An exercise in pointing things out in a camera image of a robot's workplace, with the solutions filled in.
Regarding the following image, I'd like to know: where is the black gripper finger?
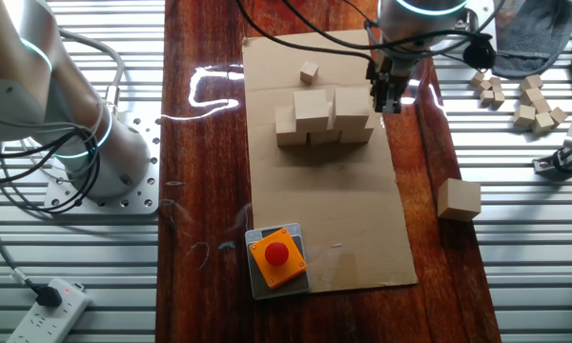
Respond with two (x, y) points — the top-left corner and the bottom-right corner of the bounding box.
(365, 64), (378, 111)
(375, 86), (404, 114)

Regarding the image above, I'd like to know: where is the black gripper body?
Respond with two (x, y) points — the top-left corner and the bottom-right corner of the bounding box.
(369, 50), (415, 91)

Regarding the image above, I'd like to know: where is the large wooden cube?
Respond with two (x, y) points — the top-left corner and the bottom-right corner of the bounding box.
(338, 113), (376, 145)
(275, 105), (309, 148)
(437, 177), (482, 223)
(332, 86), (373, 131)
(293, 89), (333, 133)
(307, 127), (342, 146)

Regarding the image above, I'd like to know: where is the jar with colourful contents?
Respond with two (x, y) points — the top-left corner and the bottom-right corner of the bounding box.
(495, 0), (525, 34)

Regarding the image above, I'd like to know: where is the brown cardboard sheet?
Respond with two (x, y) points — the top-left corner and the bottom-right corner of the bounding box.
(241, 29), (419, 294)

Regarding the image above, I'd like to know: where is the orange emergency stop button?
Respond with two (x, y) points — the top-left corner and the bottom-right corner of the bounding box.
(248, 227), (308, 291)

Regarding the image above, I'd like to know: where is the reddish wood grain board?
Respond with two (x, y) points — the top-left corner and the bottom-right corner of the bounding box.
(154, 0), (502, 343)

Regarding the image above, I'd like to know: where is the silver robot mounting plate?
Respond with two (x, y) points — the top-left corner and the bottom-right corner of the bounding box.
(42, 101), (162, 216)

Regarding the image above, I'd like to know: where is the black power plug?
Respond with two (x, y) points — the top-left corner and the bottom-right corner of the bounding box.
(34, 284), (64, 309)

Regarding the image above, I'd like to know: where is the white power strip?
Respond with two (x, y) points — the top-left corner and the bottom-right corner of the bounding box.
(7, 277), (92, 343)

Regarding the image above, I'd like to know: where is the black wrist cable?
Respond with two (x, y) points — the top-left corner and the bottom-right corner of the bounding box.
(233, 0), (497, 66)

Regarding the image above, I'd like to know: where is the metal camera stand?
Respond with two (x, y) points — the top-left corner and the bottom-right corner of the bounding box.
(532, 141), (572, 181)

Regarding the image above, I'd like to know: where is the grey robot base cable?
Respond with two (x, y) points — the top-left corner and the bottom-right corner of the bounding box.
(59, 28), (126, 116)

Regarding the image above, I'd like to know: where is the black cable bundle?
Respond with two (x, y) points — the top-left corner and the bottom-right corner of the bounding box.
(0, 127), (107, 214)

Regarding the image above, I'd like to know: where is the grey power cord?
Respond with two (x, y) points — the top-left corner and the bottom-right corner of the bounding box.
(0, 156), (42, 292)

